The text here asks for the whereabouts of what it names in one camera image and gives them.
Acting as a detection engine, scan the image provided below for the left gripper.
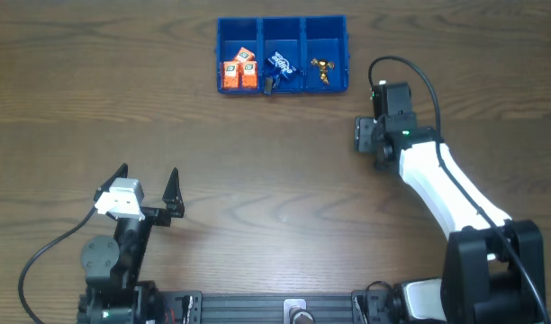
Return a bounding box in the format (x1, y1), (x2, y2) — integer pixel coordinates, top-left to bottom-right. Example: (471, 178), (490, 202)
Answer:
(93, 162), (186, 228)

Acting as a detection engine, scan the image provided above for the orange candy box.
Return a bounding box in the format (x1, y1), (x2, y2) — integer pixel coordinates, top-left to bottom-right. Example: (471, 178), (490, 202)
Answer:
(221, 60), (241, 90)
(239, 60), (259, 90)
(233, 46), (257, 64)

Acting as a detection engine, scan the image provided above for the blue candy pack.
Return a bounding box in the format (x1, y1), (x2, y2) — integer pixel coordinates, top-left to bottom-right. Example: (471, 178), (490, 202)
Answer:
(264, 49), (300, 83)
(262, 74), (282, 95)

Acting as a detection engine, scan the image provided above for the blue tray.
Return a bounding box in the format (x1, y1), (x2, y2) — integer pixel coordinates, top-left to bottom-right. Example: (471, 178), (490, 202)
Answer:
(215, 14), (350, 95)

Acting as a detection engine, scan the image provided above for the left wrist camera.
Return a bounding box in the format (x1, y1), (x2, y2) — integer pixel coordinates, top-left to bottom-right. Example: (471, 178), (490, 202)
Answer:
(94, 177), (146, 222)

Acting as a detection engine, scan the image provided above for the mounting rail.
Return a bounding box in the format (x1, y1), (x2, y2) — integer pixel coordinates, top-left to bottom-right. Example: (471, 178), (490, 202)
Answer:
(160, 290), (405, 324)

